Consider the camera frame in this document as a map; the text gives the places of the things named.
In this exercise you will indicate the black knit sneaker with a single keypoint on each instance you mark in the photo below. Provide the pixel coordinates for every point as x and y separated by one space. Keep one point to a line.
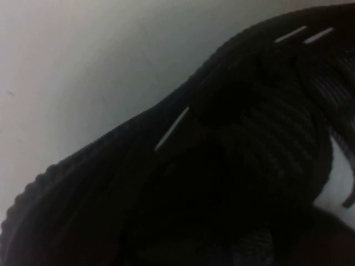
222 171

